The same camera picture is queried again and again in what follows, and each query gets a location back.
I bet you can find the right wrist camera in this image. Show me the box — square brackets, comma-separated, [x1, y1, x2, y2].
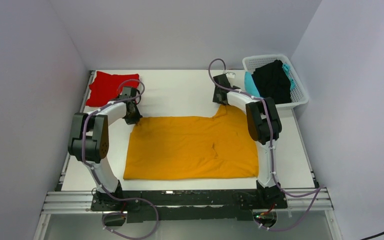
[225, 72, 236, 79]

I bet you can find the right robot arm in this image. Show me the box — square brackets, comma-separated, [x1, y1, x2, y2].
[209, 73, 285, 208]

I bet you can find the yellow t shirt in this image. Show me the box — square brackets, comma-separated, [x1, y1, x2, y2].
[123, 105, 259, 181]

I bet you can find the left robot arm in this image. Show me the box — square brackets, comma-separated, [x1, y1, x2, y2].
[68, 86, 142, 210]

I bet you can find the folded red t shirt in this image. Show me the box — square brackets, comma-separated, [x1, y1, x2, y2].
[85, 71, 140, 108]

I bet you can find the white plastic basket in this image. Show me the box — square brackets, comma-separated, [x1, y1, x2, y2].
[242, 53, 309, 110]

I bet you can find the teal t shirt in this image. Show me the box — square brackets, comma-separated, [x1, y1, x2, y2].
[244, 64, 294, 98]

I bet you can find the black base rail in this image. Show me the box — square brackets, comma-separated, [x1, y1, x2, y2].
[90, 189, 288, 223]

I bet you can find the black t shirt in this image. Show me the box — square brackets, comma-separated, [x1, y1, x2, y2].
[251, 60, 292, 105]

